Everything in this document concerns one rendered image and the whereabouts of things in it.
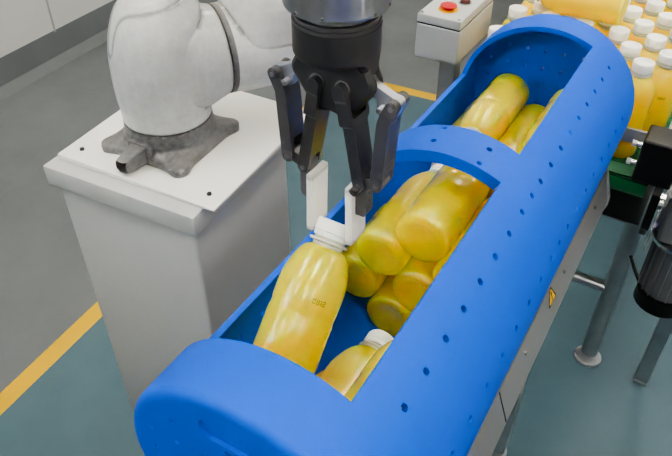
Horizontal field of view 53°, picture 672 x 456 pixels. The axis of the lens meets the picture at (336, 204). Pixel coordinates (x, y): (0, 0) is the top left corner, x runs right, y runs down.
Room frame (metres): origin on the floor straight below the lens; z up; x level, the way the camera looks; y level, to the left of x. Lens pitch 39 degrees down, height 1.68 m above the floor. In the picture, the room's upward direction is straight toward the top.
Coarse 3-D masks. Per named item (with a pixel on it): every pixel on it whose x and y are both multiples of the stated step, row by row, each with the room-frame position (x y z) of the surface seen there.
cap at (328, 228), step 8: (320, 216) 0.53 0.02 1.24; (320, 224) 0.52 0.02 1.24; (328, 224) 0.51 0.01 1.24; (336, 224) 0.51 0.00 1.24; (320, 232) 0.51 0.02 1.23; (328, 232) 0.51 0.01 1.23; (336, 232) 0.51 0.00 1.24; (344, 232) 0.51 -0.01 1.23; (336, 240) 0.50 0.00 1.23; (344, 240) 0.51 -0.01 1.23
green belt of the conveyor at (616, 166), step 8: (616, 160) 1.11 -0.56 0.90; (624, 160) 1.11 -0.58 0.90; (616, 168) 1.09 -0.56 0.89; (624, 168) 1.09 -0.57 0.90; (632, 168) 1.09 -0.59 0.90; (616, 176) 1.08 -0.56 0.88; (624, 176) 1.08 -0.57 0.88; (616, 184) 1.08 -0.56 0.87; (624, 184) 1.07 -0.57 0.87; (632, 184) 1.06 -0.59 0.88; (640, 184) 1.06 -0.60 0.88; (632, 192) 1.06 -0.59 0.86; (640, 192) 1.05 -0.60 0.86
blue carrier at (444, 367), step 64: (512, 64) 1.07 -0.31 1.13; (576, 64) 1.02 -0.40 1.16; (448, 128) 0.71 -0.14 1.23; (576, 128) 0.77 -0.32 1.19; (384, 192) 0.80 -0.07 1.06; (512, 192) 0.61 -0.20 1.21; (576, 192) 0.69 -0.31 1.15; (512, 256) 0.53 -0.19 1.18; (256, 320) 0.53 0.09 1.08; (448, 320) 0.42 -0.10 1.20; (512, 320) 0.47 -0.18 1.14; (192, 384) 0.33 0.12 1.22; (256, 384) 0.33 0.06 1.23; (320, 384) 0.33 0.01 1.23; (384, 384) 0.34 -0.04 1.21; (448, 384) 0.37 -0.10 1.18; (192, 448) 0.33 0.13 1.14; (256, 448) 0.29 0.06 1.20; (320, 448) 0.28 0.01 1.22; (384, 448) 0.30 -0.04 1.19; (448, 448) 0.33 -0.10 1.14
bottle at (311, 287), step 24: (288, 264) 0.49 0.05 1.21; (312, 264) 0.48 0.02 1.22; (336, 264) 0.48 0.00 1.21; (288, 288) 0.47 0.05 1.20; (312, 288) 0.46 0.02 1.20; (336, 288) 0.47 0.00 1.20; (288, 312) 0.45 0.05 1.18; (312, 312) 0.45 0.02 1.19; (336, 312) 0.46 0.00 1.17; (264, 336) 0.44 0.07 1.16; (288, 336) 0.43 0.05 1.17; (312, 336) 0.43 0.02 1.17; (312, 360) 0.42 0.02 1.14
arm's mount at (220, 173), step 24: (240, 96) 1.17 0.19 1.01; (120, 120) 1.08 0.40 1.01; (240, 120) 1.09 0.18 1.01; (264, 120) 1.09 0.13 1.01; (72, 144) 1.00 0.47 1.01; (96, 144) 1.00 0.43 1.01; (240, 144) 1.01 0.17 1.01; (264, 144) 1.01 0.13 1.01; (96, 168) 0.94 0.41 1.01; (144, 168) 0.93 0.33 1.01; (192, 168) 0.94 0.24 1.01; (216, 168) 0.94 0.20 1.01; (240, 168) 0.94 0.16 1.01; (168, 192) 0.87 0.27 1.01; (192, 192) 0.87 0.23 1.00; (216, 192) 0.87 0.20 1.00
